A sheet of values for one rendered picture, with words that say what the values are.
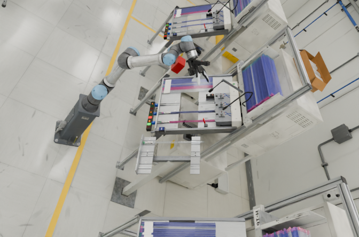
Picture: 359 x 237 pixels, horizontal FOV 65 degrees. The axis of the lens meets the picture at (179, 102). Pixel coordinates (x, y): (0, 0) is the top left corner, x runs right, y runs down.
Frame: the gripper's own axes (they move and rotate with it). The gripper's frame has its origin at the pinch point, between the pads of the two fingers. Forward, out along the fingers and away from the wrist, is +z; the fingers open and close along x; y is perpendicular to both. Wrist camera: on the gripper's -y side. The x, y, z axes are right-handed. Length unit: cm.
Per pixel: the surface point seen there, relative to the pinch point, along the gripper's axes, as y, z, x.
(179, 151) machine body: 72, 53, -40
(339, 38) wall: -68, 1, -276
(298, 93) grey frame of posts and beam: -48, 28, -36
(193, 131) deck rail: 42, 35, -30
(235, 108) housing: 8, 28, -53
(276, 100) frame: -32, 29, -37
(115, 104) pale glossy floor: 155, -13, -60
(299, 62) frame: -52, 8, -55
